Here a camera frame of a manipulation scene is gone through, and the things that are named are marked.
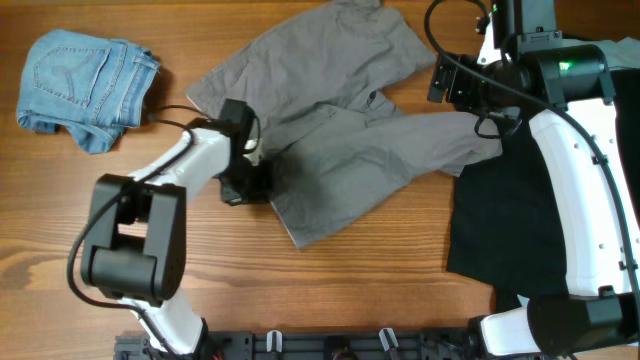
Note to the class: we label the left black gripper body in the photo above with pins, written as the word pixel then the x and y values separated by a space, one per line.
pixel 245 182

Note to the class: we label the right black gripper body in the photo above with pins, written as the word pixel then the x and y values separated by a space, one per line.
pixel 468 88

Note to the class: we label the grey cotton shorts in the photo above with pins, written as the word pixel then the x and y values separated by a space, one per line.
pixel 338 146

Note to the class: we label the blue denim jeans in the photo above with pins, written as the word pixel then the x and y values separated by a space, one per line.
pixel 94 87

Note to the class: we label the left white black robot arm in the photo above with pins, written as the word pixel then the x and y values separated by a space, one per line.
pixel 131 254

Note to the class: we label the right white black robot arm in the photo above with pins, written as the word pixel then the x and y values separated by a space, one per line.
pixel 524 74

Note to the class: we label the black shorts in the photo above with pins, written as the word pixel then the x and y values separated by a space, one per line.
pixel 505 227

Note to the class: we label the light blue t-shirt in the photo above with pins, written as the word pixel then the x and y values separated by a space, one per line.
pixel 624 54

